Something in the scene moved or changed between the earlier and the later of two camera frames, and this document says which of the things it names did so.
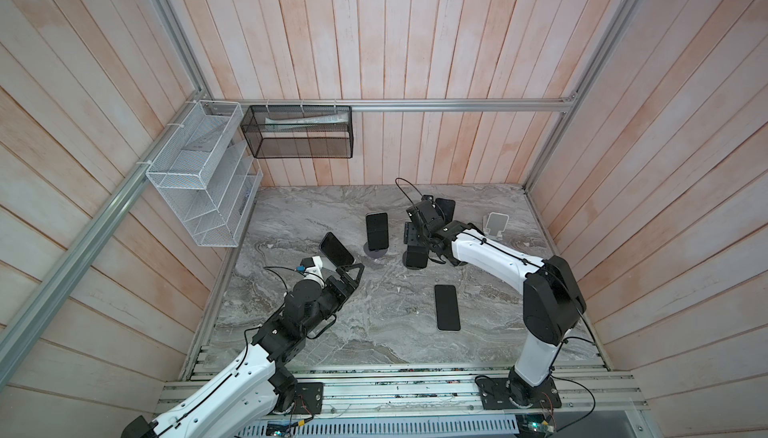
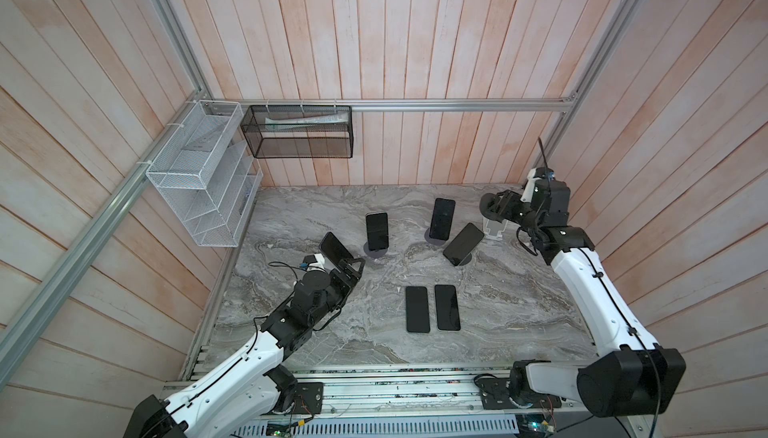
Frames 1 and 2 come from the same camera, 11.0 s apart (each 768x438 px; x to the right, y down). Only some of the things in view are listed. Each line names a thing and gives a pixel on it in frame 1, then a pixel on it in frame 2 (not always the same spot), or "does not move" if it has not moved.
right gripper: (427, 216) → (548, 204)
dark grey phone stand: (374, 253) does not move
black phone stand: (416, 254) → (417, 309)
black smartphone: (335, 251) does not move
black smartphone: (447, 307) does not move
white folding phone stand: (496, 225) does not move
